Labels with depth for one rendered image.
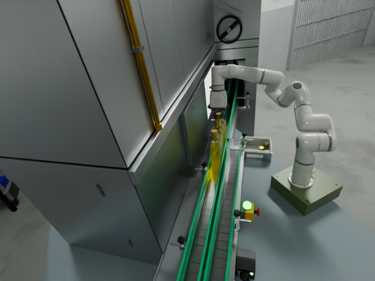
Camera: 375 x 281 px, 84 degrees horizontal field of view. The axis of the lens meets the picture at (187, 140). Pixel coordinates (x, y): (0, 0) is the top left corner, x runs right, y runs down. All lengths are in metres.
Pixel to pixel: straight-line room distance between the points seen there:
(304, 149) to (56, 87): 1.04
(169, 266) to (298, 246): 0.62
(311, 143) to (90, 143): 0.96
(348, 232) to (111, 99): 1.22
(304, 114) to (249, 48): 1.00
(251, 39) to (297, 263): 1.63
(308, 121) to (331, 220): 0.52
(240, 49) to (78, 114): 1.67
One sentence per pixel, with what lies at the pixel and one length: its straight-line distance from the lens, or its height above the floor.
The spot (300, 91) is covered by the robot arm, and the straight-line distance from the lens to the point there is 1.27.
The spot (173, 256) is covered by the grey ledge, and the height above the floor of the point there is 0.88.
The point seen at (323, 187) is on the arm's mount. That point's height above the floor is 0.84.
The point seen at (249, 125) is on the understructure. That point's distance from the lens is 2.36.
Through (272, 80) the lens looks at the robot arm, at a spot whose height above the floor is 1.34.
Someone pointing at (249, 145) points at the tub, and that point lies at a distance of 1.68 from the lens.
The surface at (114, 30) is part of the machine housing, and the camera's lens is 0.63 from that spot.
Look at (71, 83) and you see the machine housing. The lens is 0.57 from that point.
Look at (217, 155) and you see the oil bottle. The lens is 1.22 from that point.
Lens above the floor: 1.80
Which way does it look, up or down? 35 degrees down
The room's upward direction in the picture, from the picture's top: 10 degrees counter-clockwise
